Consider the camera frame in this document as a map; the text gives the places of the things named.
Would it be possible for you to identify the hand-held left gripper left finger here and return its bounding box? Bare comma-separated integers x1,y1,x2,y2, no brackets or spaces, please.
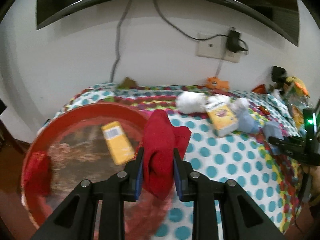
31,147,145,240

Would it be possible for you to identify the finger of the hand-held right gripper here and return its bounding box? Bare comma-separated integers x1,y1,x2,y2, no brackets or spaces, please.
268,136,307,161

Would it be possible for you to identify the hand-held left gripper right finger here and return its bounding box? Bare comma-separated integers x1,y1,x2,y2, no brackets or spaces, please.
173,147,287,240

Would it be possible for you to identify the light blue sock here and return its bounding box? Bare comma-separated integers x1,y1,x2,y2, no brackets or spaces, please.
262,121,284,155
236,107,262,133

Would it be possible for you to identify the red sock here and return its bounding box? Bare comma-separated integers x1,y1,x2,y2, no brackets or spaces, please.
143,110,192,200
24,151,52,197

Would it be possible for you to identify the yellow medicine box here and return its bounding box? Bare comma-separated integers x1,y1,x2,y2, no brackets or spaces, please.
101,121,135,165
204,102,239,137

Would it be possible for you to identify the round red tray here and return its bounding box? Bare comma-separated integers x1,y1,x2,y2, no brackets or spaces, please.
21,102,175,240

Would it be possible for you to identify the polka-dot blanket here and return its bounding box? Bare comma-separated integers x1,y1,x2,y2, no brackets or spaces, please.
45,81,310,240

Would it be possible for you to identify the yellow orange toy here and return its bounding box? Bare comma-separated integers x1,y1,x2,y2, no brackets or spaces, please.
284,76,310,100

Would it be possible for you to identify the red packet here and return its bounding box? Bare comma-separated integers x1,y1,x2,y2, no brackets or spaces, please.
251,84,268,94

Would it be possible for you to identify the orange plush toy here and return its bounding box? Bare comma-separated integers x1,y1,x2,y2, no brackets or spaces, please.
205,76,230,90

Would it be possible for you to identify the brown cardboard piece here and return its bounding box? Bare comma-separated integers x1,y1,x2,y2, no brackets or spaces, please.
120,76,139,88

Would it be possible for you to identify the black power adapter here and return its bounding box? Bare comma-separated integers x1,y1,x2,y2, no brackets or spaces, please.
226,27,248,55

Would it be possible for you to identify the white wall outlet plate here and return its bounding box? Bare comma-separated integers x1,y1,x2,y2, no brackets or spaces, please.
195,32,242,63

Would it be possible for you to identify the grey television cable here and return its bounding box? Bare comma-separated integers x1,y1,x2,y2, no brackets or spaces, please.
110,0,133,83

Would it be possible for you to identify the black power cable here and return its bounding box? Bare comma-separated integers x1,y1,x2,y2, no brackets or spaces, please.
153,0,232,41

